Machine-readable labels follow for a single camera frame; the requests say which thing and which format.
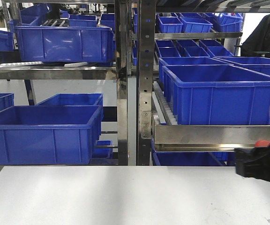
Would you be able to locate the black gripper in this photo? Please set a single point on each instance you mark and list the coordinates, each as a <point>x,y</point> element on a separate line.
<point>253,163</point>

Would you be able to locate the red push button switch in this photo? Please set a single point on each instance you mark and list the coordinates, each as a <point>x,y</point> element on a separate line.
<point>262,144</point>

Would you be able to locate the large blue bin front right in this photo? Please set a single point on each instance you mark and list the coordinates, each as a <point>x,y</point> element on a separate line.
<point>217,95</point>

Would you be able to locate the large blue bin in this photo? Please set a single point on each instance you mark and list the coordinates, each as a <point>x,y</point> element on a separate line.
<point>217,95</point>
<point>49,135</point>

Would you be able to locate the blue bin far right middle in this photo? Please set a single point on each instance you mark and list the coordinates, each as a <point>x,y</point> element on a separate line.
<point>258,64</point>

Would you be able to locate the blue bin behind right bin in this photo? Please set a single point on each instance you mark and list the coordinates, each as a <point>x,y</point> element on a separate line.
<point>170,61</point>

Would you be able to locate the black jacket on chair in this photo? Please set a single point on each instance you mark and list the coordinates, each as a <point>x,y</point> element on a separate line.
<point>259,40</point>

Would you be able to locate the stainless steel shelf rack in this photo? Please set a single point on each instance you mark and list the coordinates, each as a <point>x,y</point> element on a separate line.
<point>147,16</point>

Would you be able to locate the large blue bin front left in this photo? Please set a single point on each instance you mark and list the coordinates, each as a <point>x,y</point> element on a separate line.
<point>49,135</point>

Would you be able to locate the blue bin upper left shelf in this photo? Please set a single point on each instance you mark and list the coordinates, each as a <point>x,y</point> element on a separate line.
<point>65,44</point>

